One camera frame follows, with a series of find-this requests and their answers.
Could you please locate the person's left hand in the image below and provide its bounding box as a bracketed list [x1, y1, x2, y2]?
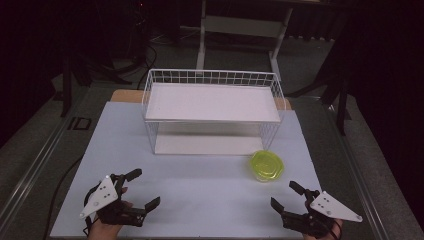
[87, 216, 126, 240]

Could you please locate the metal floor rail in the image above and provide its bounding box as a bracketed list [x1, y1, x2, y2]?
[325, 101, 383, 240]
[0, 111, 75, 225]

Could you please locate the person's right hand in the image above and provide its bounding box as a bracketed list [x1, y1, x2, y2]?
[302, 219, 345, 240]

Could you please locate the black rectangular bracket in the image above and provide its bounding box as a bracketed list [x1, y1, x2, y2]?
[67, 116, 93, 131]

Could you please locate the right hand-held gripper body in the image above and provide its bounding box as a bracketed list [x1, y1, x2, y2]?
[281, 189, 364, 239]

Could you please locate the bundle of black cables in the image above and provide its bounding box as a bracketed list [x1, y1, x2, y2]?
[79, 6, 159, 90]

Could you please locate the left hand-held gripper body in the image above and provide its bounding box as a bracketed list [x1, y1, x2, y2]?
[79, 173, 148, 228]

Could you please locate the black metal stand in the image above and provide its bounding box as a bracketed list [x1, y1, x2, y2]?
[285, 71, 353, 137]
[59, 53, 74, 118]

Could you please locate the white metal table frame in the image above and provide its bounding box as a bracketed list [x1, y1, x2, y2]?
[195, 0, 295, 82]

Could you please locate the light blue table mat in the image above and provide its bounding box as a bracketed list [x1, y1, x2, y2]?
[49, 101, 323, 240]

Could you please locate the black floor cable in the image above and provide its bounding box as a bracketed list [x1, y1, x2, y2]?
[42, 154, 85, 240]

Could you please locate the white wire shelf rack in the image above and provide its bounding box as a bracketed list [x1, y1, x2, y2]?
[141, 68, 287, 157]

